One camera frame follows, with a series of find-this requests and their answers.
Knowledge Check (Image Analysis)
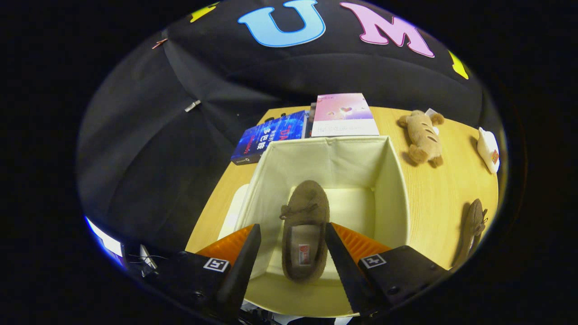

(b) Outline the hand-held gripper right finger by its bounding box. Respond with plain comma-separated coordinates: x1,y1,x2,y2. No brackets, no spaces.
324,222,452,316

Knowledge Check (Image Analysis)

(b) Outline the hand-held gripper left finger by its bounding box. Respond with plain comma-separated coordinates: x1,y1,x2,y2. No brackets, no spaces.
144,223,262,322

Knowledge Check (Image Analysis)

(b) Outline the brown suede shoe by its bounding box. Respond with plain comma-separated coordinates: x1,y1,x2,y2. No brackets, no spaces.
279,180,331,284
452,199,489,269

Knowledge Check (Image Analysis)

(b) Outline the cream fabric storage box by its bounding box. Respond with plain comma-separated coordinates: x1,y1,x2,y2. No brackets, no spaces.
218,135,411,319

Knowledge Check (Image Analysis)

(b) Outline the blue book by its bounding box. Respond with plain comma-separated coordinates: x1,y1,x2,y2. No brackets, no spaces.
230,110,310,166

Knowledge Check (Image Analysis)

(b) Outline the black backdrop cloth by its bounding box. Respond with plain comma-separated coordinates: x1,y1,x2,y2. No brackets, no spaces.
77,0,504,253

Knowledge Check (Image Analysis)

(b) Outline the computer monitor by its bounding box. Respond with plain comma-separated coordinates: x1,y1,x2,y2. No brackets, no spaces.
85,216,125,267

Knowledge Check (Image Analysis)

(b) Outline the bread-shaped plush toy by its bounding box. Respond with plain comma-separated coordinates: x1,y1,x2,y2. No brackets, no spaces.
397,110,445,167

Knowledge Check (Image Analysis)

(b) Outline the pink book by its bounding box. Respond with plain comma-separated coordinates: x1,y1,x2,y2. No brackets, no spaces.
311,93,381,138

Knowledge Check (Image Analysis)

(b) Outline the white plush toy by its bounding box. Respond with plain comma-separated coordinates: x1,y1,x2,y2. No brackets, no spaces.
477,127,501,174

